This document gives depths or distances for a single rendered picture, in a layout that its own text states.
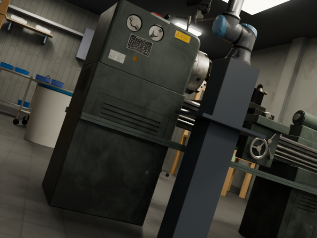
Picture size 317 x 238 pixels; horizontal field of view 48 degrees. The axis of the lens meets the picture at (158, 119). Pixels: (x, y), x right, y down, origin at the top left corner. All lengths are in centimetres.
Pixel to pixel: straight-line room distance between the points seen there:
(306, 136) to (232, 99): 129
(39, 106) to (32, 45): 497
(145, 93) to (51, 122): 273
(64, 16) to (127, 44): 771
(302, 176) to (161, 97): 133
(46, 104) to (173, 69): 278
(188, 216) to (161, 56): 96
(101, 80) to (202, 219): 96
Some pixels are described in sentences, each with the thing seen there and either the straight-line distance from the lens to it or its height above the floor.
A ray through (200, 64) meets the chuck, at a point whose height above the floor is 112.
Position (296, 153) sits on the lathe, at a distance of 303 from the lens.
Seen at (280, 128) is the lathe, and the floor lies 89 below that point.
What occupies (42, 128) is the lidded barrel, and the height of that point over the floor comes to 20.
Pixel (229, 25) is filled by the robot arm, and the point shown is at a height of 127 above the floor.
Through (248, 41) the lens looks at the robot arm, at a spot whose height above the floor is 123.
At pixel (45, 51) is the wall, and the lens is 968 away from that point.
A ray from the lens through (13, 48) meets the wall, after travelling 970.
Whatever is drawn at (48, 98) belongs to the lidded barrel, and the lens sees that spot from 480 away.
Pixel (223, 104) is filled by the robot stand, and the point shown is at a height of 84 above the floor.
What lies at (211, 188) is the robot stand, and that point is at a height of 39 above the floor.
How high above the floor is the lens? 56
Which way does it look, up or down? 3 degrees up
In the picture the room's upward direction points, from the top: 18 degrees clockwise
